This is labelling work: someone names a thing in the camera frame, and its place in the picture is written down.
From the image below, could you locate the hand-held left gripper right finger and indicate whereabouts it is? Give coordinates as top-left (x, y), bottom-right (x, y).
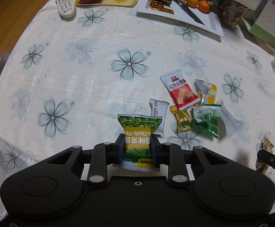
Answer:
top-left (150, 134), bottom-right (226, 186)

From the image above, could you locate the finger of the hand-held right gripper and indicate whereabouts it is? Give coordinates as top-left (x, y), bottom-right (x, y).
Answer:
top-left (257, 149), bottom-right (275, 174)

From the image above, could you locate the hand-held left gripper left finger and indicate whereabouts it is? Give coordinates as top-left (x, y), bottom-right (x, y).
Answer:
top-left (48, 134), bottom-right (126, 187)

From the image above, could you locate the brown patterned snack packet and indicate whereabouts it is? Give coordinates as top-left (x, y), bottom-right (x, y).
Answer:
top-left (256, 137), bottom-right (274, 173)

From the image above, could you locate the green pea snack packet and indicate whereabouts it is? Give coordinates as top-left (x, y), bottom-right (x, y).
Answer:
top-left (112, 114), bottom-right (163, 173)

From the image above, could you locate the gold candy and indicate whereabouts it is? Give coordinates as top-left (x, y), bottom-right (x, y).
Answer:
top-left (169, 105), bottom-right (193, 133)

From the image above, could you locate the white grey snack packet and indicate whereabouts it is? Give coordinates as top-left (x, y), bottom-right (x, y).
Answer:
top-left (149, 99), bottom-right (170, 138)

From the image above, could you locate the translucent white snack packet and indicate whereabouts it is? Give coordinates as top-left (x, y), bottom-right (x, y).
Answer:
top-left (214, 99), bottom-right (242, 138)

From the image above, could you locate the green white snack packet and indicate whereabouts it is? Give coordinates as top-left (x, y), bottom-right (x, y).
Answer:
top-left (191, 103), bottom-right (222, 139)

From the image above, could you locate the red white snack packet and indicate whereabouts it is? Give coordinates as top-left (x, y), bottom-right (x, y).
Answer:
top-left (160, 69), bottom-right (200, 111)

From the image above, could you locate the yellow white snack packet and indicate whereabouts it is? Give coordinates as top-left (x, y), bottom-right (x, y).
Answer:
top-left (194, 79), bottom-right (218, 105)

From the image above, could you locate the white rectangular plate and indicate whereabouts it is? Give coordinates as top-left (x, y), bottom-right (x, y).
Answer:
top-left (137, 0), bottom-right (224, 37)

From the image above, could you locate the green white desk calendar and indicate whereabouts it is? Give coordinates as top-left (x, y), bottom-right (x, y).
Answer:
top-left (240, 0), bottom-right (275, 51)

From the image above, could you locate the brown patterned box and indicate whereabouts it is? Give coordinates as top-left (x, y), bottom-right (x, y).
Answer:
top-left (219, 0), bottom-right (250, 29)

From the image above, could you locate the white remote control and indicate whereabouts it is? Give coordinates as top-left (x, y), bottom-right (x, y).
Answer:
top-left (55, 0), bottom-right (77, 18)

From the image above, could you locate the black handled knife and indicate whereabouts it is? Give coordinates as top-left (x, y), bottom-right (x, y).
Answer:
top-left (173, 0), bottom-right (205, 26)

